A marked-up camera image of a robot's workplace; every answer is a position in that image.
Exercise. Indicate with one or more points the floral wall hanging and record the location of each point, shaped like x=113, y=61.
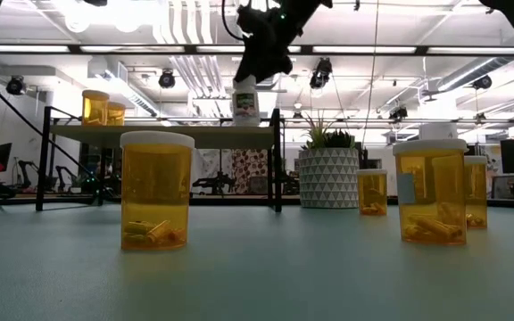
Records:
x=494, y=169

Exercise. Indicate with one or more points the black background robot arm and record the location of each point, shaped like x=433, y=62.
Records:
x=212, y=183

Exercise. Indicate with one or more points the plant in white patterned pot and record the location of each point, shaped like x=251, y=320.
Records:
x=328, y=178

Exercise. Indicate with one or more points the black ceiling spotlight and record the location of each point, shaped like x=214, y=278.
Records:
x=166, y=79
x=482, y=82
x=16, y=85
x=321, y=73
x=397, y=112

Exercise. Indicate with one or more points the orange pill bottle white cap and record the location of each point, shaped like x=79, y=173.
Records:
x=371, y=191
x=478, y=191
x=431, y=191
x=95, y=109
x=156, y=187
x=117, y=115

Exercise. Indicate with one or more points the black aluminium table frame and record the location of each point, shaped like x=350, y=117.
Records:
x=239, y=201

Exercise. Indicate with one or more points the floral patterned curtain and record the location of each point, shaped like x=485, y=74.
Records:
x=250, y=171

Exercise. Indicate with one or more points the wooden shelf black frame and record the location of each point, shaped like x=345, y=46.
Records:
x=172, y=136

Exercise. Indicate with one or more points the black overhead light bar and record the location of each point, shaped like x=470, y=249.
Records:
x=421, y=50

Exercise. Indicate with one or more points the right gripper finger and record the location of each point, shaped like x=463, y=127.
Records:
x=247, y=69
x=278, y=66

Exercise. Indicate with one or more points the white cylinder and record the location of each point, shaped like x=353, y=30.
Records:
x=437, y=130

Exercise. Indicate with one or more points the small white aspirin bottle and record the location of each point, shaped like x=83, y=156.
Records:
x=246, y=107

